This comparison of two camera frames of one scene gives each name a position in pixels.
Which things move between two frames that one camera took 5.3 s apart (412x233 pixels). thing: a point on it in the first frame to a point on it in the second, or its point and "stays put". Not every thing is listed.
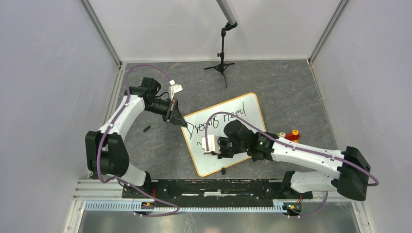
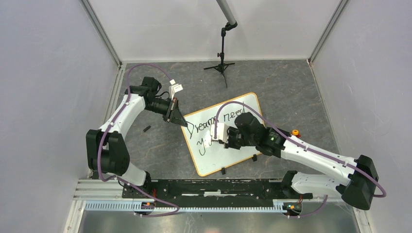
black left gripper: x=173 y=114 stays put
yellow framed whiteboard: x=247 y=109 stays put
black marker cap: x=146 y=128 stays put
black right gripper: x=222 y=153 to x=230 y=143
